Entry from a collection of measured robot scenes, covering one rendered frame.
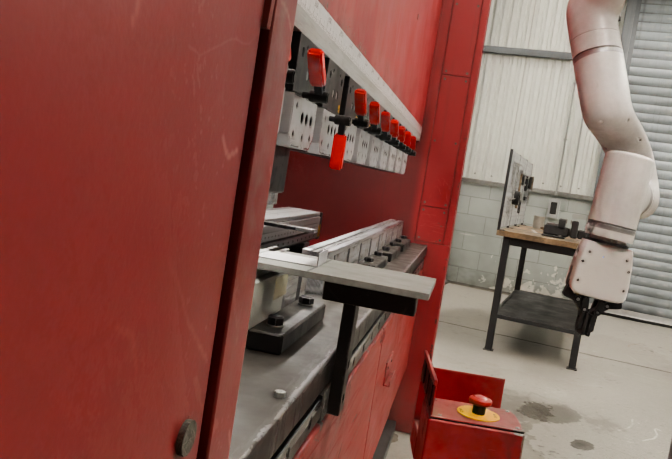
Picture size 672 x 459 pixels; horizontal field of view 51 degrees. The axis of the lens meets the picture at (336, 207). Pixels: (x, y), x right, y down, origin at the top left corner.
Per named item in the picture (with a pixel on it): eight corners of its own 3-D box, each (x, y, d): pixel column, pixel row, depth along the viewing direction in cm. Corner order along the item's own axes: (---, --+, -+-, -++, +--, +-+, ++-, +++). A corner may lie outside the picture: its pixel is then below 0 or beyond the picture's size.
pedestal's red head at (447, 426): (513, 503, 115) (532, 396, 114) (416, 486, 116) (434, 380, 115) (492, 454, 135) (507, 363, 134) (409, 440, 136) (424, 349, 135)
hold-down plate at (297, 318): (280, 356, 102) (283, 335, 101) (244, 348, 103) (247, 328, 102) (323, 319, 131) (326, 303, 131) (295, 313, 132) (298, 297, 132)
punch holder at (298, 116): (286, 146, 102) (304, 31, 101) (231, 137, 103) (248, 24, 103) (310, 151, 117) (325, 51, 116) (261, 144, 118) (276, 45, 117)
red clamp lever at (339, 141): (342, 170, 125) (351, 116, 125) (320, 167, 126) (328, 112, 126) (344, 170, 127) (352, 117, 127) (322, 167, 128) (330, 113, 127)
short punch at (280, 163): (264, 206, 108) (273, 144, 107) (251, 204, 108) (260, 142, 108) (281, 205, 118) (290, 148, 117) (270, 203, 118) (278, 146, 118)
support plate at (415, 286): (428, 300, 99) (429, 293, 99) (251, 267, 104) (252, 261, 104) (435, 284, 117) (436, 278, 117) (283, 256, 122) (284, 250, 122)
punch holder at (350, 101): (339, 158, 141) (351, 76, 140) (298, 152, 143) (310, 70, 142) (351, 161, 156) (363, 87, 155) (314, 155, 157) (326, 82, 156)
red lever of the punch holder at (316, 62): (327, 47, 99) (330, 98, 107) (299, 43, 100) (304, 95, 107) (323, 55, 98) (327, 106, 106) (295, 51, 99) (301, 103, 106)
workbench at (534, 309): (582, 373, 498) (619, 163, 490) (476, 349, 523) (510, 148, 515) (585, 332, 667) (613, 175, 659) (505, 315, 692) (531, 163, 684)
